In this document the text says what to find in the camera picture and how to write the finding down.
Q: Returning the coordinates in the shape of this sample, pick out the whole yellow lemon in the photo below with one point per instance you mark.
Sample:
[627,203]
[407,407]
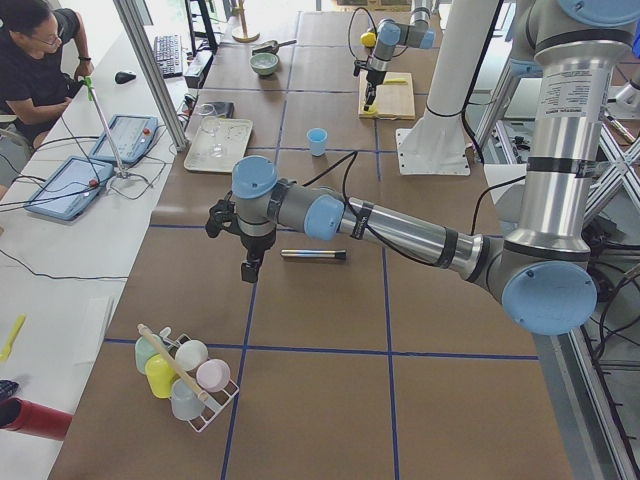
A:
[368,39]

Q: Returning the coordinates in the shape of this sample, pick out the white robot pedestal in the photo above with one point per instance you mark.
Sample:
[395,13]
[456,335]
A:
[435,145]

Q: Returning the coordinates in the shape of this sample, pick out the black keyboard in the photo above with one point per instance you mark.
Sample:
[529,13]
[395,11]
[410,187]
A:
[167,51]

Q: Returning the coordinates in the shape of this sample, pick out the blue teach pendant far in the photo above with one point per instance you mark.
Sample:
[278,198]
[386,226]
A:
[133,136]

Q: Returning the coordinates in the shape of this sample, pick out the wooden mug tree stand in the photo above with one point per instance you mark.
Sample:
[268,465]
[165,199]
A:
[242,33]

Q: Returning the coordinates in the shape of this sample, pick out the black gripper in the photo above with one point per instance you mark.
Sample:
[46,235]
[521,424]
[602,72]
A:
[255,245]
[373,78]

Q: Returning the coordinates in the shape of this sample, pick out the cream bear tray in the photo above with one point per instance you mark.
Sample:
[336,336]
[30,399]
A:
[234,135]

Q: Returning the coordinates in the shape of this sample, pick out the steel muddler stick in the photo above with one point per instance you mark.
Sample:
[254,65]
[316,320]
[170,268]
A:
[314,254]

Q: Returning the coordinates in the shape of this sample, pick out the yellow plastic knife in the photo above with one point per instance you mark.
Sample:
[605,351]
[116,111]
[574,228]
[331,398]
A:
[395,81]

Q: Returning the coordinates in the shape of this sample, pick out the wooden cutting board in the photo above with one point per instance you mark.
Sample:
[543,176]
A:
[394,102]

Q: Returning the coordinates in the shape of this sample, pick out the white plastic cup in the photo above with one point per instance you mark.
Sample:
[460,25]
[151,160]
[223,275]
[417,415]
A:
[191,354]

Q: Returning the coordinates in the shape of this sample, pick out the light blue cup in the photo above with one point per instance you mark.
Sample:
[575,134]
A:
[317,139]

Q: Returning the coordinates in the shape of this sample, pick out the grey-blue plastic cup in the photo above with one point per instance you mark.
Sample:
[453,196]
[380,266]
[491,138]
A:
[184,403]

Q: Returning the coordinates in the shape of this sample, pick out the clear wine glass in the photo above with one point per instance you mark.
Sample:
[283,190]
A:
[211,126]

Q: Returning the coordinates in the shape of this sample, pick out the blue teach pendant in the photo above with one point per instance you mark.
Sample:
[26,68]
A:
[70,189]
[133,136]

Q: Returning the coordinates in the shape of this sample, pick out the aluminium frame post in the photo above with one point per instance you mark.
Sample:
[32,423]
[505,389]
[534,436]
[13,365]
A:
[133,25]

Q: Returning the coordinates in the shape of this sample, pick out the yellow plastic cup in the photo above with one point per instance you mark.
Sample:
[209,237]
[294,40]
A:
[160,376]

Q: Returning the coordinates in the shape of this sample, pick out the pink plastic cup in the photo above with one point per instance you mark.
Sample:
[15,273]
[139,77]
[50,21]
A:
[213,375]

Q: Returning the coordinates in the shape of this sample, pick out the green plastic cup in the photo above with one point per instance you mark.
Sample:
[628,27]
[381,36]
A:
[143,351]

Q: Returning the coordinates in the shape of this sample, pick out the seated person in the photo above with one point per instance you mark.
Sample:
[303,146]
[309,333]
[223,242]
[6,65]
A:
[44,55]

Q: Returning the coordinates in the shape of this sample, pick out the wooden rack handle rod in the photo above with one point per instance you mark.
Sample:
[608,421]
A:
[146,332]

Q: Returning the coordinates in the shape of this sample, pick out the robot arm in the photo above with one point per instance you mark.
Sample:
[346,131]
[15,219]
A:
[538,272]
[389,35]

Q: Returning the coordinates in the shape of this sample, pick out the blue teach pendant near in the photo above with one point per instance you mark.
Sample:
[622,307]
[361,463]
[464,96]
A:
[70,189]

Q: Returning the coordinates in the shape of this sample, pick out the green bowl of ice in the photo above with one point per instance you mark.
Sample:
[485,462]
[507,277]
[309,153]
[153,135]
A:
[264,64]

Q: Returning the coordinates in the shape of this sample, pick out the red cylinder bottle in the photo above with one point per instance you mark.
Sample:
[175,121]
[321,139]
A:
[25,417]

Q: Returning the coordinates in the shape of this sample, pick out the black computer mouse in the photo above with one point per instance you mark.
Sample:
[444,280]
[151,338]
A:
[123,77]

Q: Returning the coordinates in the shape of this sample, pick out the yellow lemon half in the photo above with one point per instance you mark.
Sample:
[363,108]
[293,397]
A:
[370,112]

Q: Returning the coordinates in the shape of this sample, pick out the white wire cup rack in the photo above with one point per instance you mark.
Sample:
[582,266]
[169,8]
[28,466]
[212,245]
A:
[218,401]

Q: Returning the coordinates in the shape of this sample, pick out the steel ice scoop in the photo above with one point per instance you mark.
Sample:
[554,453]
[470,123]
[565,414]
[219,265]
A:
[271,46]

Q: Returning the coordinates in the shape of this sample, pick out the yellow spatula on desk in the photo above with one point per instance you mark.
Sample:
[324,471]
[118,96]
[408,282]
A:
[9,342]

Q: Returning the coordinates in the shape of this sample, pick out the green-tipped metal stand rod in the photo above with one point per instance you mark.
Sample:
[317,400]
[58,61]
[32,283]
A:
[122,171]

